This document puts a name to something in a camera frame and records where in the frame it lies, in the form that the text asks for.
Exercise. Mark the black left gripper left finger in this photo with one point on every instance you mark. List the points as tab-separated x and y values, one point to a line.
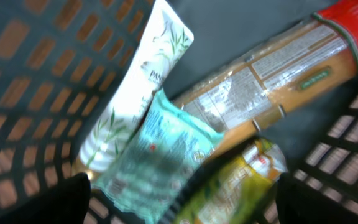
66	203

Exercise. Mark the orange spaghetti package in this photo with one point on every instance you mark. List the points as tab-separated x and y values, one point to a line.
262	86

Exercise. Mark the green yellow snack packet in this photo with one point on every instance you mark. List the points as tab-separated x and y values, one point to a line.
232	194

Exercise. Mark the grey plastic shopping basket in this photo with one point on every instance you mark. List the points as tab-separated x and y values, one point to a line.
61	60

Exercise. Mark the teal wipes packet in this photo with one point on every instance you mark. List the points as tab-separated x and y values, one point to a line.
158	161

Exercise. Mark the white shampoo tube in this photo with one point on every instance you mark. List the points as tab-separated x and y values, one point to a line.
164	41

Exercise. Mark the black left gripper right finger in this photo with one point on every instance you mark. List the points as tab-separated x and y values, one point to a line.
300	204

